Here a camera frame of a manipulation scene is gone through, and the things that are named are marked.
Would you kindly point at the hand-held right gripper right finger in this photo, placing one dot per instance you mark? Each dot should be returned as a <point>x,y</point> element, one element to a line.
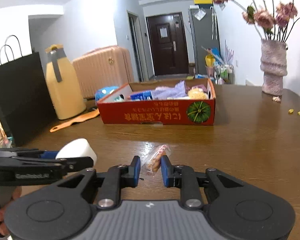
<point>165,171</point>

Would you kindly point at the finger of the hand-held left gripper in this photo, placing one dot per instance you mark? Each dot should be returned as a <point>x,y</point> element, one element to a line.
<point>65,162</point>
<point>48,154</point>

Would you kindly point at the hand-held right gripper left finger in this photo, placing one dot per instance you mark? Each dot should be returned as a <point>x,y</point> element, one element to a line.
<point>137,170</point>

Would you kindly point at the clear snack packet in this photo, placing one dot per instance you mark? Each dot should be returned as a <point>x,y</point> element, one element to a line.
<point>155,160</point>

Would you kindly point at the white soft sponge block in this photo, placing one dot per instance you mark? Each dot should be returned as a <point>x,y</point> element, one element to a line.
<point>76,148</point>

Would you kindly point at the orange cardboard box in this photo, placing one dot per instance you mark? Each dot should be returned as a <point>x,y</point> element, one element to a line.
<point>152,113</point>

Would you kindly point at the small blue box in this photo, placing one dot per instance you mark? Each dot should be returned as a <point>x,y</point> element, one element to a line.
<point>140,95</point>

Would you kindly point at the purple towel pouch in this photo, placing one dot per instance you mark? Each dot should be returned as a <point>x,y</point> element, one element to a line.
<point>170,92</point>

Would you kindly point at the yellow plush toy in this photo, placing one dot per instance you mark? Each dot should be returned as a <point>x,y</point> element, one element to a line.
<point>197,94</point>

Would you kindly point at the person's left hand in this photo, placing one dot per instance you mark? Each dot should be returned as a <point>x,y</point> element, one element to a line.
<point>1,220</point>

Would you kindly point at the yellow thermos jug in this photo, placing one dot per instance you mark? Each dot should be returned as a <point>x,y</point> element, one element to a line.
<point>65,90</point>

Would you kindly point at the black paper bag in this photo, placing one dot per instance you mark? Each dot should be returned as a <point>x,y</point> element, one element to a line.
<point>22,92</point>

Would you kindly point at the blue wet wipes packet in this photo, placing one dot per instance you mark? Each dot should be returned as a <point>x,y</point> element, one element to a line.
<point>105,92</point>

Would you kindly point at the pink ribbed suitcase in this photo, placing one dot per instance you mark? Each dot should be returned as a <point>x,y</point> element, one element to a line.
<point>100,70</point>

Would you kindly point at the dark entrance door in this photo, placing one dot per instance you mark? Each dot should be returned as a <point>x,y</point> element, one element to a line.
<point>165,55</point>

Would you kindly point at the yellow wrapped bundle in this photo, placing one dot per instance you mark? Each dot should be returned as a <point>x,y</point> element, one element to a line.
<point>210,61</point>

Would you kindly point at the fallen rose petal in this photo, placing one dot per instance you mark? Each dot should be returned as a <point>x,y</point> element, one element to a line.
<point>276,99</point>

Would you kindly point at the grey refrigerator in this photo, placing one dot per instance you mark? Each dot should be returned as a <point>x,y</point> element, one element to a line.
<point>202,42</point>

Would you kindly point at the paper sheet on door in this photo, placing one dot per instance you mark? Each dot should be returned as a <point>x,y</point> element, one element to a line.
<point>163,32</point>

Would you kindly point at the scattered yellow flower buds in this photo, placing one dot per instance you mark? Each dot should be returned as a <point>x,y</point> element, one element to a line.
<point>291,110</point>

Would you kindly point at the textured purple vase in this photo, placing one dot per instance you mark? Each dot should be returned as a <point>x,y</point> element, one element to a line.
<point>273,65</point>

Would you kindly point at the hanging folded umbrella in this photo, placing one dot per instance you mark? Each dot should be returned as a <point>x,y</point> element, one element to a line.
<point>213,22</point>

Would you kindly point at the paper note on refrigerator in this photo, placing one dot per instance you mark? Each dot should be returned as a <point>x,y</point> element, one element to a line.
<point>199,14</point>

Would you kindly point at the yellow box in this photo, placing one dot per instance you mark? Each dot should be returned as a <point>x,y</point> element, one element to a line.
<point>203,1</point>

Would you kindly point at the dried pink roses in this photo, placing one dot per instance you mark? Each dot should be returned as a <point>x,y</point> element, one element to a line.
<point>265,17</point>

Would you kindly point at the white wall socket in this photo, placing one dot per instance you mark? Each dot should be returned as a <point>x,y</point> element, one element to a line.
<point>236,63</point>

